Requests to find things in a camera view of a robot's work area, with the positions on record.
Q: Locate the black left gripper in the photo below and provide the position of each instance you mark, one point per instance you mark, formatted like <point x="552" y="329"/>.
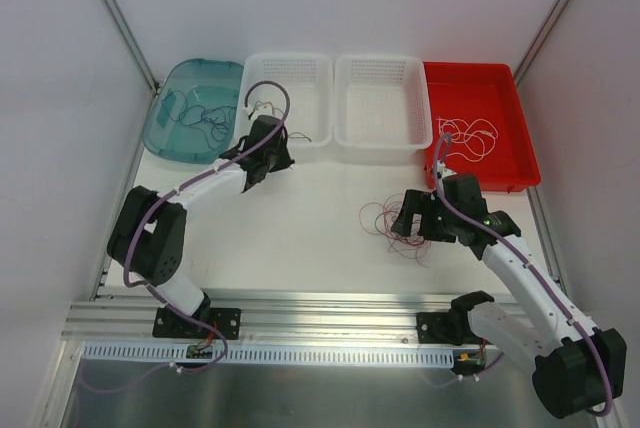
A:
<point x="273" y="159"/>

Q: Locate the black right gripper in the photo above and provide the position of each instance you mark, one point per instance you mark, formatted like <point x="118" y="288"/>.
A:
<point x="427" y="218"/>

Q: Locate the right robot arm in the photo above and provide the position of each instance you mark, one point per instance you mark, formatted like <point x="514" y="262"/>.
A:
<point x="574" y="365"/>

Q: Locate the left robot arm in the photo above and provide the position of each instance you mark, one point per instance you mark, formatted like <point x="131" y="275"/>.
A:
<point x="149" y="233"/>

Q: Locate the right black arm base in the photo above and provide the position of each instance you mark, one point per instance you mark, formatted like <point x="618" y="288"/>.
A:
<point x="451" y="326"/>

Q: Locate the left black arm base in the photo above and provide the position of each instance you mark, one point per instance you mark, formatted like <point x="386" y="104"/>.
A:
<point x="170" y="325"/>

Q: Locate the white perforated basket left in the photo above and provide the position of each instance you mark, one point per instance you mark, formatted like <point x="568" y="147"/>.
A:
<point x="308" y="80"/>

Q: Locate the white perforated basket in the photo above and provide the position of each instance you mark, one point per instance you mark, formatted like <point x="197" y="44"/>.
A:
<point x="308" y="80"/>
<point x="382" y="105"/>

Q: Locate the teal transparent plastic bin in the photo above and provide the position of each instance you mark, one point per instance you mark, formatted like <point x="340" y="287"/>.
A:
<point x="193" y="116"/>

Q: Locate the white perforated basket right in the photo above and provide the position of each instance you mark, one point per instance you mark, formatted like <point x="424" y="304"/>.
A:
<point x="382" y="105"/>

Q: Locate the red plastic tray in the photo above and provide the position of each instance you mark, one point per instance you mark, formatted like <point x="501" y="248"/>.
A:
<point x="478" y="104"/>

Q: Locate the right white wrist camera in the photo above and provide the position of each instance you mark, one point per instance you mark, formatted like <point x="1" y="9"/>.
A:
<point x="441" y="170"/>

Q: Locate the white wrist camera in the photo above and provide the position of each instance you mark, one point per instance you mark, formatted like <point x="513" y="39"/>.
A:
<point x="259" y="108"/>
<point x="441" y="170"/>

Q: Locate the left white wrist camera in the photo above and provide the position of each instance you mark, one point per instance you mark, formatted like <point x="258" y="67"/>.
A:
<point x="259" y="108"/>

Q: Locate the aluminium rail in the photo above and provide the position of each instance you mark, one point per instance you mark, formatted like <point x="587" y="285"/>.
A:
<point x="268" y="317"/>

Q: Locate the white slotted cable duct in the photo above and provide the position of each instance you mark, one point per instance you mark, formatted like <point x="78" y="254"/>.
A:
<point x="276" y="355"/>

